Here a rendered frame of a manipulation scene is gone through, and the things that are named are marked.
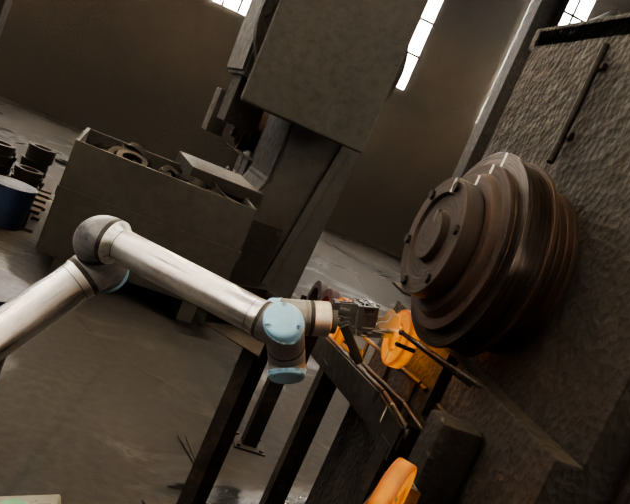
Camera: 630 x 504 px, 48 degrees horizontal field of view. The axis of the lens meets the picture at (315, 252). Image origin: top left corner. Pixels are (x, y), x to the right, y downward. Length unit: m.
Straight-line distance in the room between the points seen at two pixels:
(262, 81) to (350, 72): 0.52
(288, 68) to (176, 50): 7.49
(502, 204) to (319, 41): 2.75
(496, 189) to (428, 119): 10.61
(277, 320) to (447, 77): 10.83
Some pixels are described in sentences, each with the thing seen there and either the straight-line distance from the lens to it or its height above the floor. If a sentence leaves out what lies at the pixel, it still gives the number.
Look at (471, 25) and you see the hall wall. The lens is 12.41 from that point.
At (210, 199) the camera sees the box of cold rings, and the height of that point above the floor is 0.70.
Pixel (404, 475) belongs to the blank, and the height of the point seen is 0.78.
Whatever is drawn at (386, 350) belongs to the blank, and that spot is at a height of 0.78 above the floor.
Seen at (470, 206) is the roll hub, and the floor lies 1.21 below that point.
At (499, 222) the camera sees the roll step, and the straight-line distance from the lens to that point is 1.49.
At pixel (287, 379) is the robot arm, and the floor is 0.66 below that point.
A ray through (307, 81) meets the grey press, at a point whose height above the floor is 1.51.
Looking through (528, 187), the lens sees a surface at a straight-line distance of 1.49.
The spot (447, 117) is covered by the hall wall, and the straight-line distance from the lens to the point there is 12.25.
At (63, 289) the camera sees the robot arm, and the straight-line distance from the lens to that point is 1.88.
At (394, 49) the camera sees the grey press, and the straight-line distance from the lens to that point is 4.29.
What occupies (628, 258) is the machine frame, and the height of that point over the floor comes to 1.23.
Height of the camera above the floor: 1.19
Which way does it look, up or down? 8 degrees down
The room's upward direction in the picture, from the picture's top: 23 degrees clockwise
